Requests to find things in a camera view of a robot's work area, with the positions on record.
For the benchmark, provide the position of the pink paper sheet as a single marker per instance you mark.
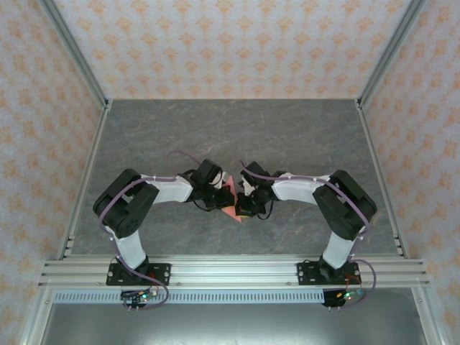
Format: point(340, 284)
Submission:
point(231, 188)

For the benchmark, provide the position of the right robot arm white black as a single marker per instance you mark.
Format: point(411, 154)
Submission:
point(345, 205)

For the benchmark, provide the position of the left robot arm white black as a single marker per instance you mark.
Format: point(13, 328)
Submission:
point(127, 205)

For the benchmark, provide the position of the grey metal panel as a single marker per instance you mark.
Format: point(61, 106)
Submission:
point(233, 323)

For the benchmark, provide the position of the left controller board with LEDs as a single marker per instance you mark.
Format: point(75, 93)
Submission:
point(143, 296)

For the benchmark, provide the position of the controller board with leds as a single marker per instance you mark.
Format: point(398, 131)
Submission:
point(143, 296)
point(346, 295)

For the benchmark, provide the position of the right controller board with LEDs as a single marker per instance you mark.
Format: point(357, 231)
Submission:
point(346, 295)

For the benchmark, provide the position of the aluminium mounting rail beam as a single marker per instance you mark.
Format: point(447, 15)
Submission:
point(233, 269)

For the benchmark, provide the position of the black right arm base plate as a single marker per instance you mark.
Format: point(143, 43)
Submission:
point(305, 273)

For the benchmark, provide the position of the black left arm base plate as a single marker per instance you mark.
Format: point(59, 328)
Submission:
point(161, 273)

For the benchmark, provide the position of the aluminium table side rail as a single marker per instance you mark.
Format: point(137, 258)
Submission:
point(371, 143)
point(86, 179)

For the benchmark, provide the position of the aluminium frame post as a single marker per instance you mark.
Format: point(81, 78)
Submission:
point(387, 54)
point(77, 54)

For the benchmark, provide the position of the aluminium frame leg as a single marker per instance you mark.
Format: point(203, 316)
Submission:
point(427, 320)
point(36, 320)

